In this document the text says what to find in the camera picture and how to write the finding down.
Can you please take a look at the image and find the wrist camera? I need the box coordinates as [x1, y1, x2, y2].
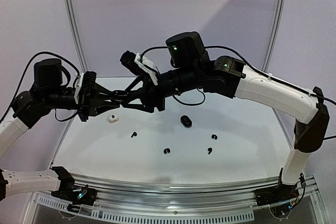
[74, 71, 97, 104]
[120, 51, 159, 86]

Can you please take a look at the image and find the white earbud charging case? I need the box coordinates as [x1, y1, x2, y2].
[107, 114, 119, 123]

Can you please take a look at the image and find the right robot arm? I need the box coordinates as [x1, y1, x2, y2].
[120, 31, 330, 201]

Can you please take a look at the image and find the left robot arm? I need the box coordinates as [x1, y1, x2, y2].
[1, 58, 120, 206]

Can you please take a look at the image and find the aluminium front rail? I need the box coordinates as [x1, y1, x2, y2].
[30, 174, 320, 209]

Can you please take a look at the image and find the black oval charging case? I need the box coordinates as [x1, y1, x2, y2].
[180, 115, 192, 128]

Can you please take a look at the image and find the black hook earbud centre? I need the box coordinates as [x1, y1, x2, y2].
[163, 148, 171, 154]

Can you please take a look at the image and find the glossy black charging case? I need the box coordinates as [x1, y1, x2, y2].
[111, 90, 130, 100]

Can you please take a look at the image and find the left aluminium frame post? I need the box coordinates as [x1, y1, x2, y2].
[64, 0, 89, 72]

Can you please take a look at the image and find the black hook earbud right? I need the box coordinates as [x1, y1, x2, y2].
[211, 134, 218, 140]

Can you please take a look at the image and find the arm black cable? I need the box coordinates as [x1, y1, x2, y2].
[139, 45, 336, 141]
[0, 52, 81, 122]

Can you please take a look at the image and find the aluminium frame post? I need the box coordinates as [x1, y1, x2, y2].
[261, 0, 285, 72]
[64, 0, 89, 72]

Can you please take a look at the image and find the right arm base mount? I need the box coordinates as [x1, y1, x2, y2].
[255, 185, 299, 206]

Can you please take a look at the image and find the black hook earbud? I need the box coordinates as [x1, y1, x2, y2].
[163, 148, 171, 154]
[211, 134, 218, 140]

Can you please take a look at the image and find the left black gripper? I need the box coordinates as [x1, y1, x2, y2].
[43, 81, 120, 121]

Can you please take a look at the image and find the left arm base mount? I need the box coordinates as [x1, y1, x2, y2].
[51, 183, 98, 206]

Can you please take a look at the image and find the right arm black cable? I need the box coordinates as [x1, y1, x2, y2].
[139, 45, 336, 141]

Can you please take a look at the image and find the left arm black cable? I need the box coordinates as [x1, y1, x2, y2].
[0, 52, 81, 122]

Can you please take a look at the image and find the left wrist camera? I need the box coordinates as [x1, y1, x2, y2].
[74, 71, 97, 104]

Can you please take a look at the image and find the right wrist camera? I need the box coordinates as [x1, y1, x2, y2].
[120, 51, 159, 86]

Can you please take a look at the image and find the right aluminium frame post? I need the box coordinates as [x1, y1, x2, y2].
[261, 0, 285, 72]

